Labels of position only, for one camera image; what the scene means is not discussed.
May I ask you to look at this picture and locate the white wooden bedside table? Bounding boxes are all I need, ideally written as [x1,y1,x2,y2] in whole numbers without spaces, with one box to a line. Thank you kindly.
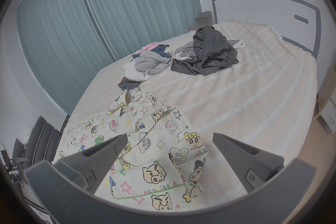
[314,65,336,137]

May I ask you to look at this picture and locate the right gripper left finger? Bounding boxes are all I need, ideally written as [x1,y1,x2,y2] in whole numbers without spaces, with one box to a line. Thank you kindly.
[56,134,128,195]

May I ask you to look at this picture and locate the black chest of drawers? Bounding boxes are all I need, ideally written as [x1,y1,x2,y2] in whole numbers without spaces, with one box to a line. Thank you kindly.
[12,116,64,166]

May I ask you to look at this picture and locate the bed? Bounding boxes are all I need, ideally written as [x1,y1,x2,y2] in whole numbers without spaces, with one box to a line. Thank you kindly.
[21,0,322,218]

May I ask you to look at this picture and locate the pile of clothes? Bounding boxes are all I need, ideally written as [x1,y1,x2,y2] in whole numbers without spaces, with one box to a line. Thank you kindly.
[118,42,174,91]

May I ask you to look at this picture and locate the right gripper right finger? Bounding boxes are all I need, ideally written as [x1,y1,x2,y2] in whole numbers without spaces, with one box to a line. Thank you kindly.
[212,132,286,192]

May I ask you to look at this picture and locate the black garment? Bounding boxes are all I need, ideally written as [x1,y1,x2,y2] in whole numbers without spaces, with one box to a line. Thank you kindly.
[171,25,239,76]

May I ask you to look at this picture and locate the grey garment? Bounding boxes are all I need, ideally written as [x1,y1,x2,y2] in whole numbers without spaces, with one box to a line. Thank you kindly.
[174,39,246,61]

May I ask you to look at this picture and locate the grey bedside table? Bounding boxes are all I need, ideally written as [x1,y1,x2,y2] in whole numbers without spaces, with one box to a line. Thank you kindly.
[188,11,214,32]

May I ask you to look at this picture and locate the white printed pyjama top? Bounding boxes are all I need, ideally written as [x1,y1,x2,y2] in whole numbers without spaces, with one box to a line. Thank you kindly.
[54,85,208,212]

